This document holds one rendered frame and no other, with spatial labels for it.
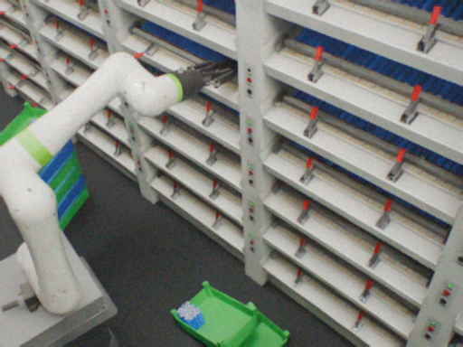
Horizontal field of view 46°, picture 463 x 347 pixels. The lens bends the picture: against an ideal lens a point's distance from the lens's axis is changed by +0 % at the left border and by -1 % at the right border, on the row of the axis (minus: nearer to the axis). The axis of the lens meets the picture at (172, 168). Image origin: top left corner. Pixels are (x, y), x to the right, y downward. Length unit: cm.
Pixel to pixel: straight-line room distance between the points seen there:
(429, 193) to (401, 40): 41
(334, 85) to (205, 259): 123
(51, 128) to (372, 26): 86
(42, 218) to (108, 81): 42
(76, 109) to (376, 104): 79
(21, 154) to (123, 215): 122
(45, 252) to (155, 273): 97
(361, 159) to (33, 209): 88
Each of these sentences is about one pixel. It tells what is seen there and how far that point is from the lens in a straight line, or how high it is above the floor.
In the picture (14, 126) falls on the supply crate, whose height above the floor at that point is 51.
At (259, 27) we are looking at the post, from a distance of 151.
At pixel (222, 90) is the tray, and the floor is 93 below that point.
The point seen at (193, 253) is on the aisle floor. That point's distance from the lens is 248.
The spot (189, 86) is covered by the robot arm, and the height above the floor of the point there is 107.
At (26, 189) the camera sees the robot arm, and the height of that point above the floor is 103.
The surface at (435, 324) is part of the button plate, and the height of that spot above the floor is 49.
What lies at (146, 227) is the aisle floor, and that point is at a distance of 261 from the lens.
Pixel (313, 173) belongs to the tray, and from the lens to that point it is 174.
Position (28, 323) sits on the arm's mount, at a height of 37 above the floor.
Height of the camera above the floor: 198
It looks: 44 degrees down
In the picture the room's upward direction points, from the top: 9 degrees counter-clockwise
